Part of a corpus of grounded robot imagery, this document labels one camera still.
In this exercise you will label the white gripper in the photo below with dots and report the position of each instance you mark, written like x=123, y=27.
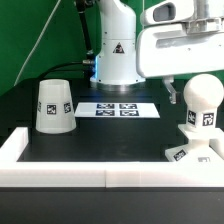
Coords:
x=168, y=50

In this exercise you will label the white lamp bulb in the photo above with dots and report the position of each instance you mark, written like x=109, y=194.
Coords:
x=203, y=94

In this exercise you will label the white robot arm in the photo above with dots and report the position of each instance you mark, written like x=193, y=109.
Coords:
x=120, y=27

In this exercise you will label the white lamp shade cone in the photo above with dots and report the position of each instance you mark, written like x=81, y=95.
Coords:
x=55, y=113

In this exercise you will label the white marker sheet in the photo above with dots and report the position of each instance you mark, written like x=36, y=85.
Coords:
x=117, y=110

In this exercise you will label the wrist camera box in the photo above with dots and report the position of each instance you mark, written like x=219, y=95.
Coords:
x=168, y=11

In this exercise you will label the white foam wall frame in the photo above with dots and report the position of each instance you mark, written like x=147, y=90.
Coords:
x=14, y=173

